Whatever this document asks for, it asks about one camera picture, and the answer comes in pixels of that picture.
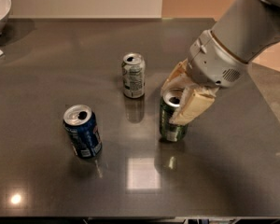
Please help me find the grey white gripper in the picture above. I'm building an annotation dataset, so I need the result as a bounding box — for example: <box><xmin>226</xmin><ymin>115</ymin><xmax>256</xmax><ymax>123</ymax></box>
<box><xmin>161</xmin><ymin>30</ymin><xmax>247</xmax><ymax>125</ymax></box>

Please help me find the green soda can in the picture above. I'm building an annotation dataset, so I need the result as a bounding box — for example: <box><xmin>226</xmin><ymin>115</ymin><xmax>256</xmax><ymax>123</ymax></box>
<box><xmin>159</xmin><ymin>89</ymin><xmax>188</xmax><ymax>142</ymax></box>

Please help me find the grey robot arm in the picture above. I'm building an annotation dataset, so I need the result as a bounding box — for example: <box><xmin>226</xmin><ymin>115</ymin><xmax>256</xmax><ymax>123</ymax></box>
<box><xmin>161</xmin><ymin>0</ymin><xmax>280</xmax><ymax>125</ymax></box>

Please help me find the white 7up can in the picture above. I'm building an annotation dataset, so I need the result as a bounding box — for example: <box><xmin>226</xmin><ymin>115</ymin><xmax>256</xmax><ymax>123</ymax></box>
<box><xmin>121</xmin><ymin>52</ymin><xmax>146</xmax><ymax>99</ymax></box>

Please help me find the blue pepsi can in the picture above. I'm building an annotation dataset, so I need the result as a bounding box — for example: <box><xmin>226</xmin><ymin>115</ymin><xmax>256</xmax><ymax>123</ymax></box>
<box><xmin>63</xmin><ymin>105</ymin><xmax>102</xmax><ymax>159</ymax></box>

